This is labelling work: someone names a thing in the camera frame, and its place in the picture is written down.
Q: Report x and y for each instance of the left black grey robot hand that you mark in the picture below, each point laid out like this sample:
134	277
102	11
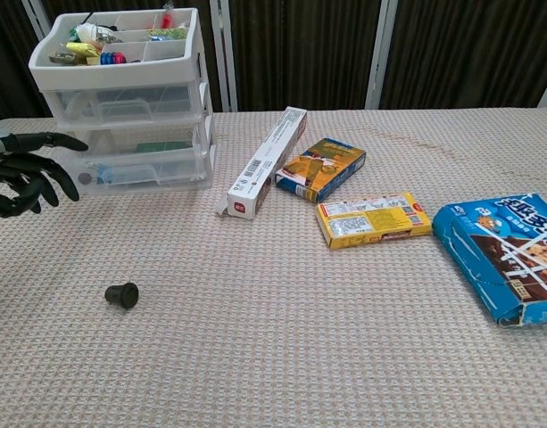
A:
27	174

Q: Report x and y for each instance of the white plastic drawer organizer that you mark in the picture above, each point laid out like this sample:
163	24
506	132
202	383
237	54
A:
99	78

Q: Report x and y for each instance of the clear plastic drawer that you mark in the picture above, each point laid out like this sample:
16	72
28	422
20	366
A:
175	167
166	102

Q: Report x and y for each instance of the small black rubber stopper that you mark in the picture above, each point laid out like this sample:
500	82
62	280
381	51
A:
121	295

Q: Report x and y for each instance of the long white carton box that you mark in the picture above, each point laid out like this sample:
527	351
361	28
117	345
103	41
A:
264	165

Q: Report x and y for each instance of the orange and blue snack box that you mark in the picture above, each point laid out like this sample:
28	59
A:
326	171

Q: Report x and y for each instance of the yellow flat snack box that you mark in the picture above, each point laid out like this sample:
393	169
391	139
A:
371	220

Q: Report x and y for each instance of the blue chocolate cookie box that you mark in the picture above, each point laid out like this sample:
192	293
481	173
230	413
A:
500	267

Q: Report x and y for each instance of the dark grey round disc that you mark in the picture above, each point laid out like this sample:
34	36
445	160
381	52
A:
85	178

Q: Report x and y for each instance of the small blue plastic piece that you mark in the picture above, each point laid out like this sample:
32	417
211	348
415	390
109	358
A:
102	173

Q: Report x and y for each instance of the colourful printed candy packet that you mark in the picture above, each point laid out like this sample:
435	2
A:
61	58

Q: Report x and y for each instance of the green flat card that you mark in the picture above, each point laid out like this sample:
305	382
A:
161	146

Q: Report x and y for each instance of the shiny yellow packet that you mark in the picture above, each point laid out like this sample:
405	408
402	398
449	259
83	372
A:
81	48

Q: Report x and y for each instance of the small green clip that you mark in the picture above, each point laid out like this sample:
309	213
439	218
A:
74	31

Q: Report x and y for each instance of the green yellow packet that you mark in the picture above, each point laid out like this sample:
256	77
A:
166	34

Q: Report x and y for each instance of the red and white clip pack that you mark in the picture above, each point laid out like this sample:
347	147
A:
166	20

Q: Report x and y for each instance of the beige woven tablecloth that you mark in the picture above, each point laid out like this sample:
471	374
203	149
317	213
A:
273	348

